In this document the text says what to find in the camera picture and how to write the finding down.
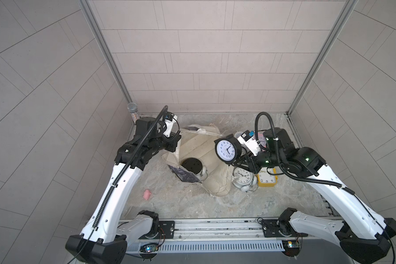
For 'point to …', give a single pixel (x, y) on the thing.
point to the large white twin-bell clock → (243, 179)
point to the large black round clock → (227, 149)
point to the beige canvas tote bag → (199, 143)
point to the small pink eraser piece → (147, 194)
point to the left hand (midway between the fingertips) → (182, 133)
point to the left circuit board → (149, 248)
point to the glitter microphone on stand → (132, 108)
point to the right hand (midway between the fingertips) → (236, 163)
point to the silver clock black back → (196, 166)
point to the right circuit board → (291, 247)
